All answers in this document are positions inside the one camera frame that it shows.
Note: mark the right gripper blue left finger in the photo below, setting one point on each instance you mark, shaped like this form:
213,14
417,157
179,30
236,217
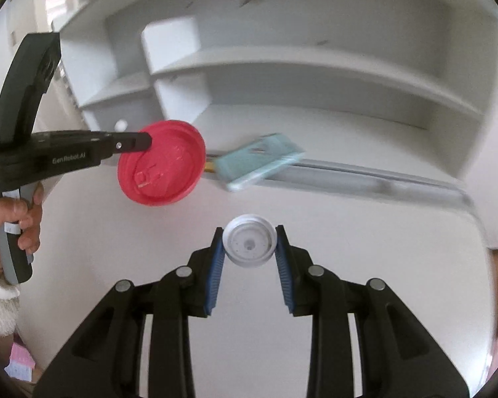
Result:
216,259

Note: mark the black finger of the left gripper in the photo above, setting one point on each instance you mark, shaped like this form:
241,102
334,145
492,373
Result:
117,143

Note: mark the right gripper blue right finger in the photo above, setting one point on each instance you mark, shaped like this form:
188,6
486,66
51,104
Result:
284,269

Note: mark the white plastic lid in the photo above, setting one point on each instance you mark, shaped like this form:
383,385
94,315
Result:
249,240

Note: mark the red plastic lid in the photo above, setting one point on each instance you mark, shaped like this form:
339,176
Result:
169,170

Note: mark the white drawer knob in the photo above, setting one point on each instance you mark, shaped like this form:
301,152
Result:
121,125

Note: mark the teal booklet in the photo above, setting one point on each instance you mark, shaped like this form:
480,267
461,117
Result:
254,162

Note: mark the grey desk shelf unit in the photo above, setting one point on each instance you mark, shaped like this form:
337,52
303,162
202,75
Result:
402,89

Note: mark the pink box on floor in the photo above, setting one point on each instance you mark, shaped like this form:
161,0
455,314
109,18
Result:
21,365

